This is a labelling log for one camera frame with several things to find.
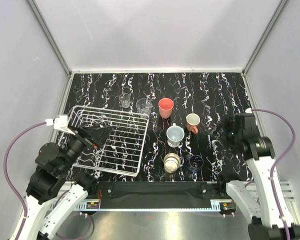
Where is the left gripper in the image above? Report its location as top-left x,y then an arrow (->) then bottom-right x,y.
59,124 -> 114,174

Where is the salmon ceramic mug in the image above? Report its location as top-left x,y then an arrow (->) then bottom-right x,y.
186,113 -> 201,134

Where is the dark blue glass mug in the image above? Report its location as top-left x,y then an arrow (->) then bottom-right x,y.
185,154 -> 204,173

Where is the small clear faceted glass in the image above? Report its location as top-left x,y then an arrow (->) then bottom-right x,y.
118,93 -> 131,109

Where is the clear glass tumbler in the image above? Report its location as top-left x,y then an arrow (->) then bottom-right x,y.
136,98 -> 152,118

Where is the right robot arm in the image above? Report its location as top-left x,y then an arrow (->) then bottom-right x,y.
210,112 -> 300,240

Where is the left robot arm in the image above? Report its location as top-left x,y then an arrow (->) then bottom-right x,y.
11,126 -> 113,240

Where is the light blue plastic cup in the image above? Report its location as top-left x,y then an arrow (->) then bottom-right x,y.
166,123 -> 185,148

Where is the steel metal cup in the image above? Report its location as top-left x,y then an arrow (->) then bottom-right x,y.
163,153 -> 181,174

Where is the pink plastic cup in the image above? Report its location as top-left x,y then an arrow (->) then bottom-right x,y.
158,98 -> 174,119

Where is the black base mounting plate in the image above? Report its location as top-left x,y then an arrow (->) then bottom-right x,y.
89,181 -> 232,210

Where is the white wire dish rack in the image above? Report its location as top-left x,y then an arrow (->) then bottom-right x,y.
68,105 -> 150,177

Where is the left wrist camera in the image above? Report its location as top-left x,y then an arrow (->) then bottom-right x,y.
45,114 -> 70,133

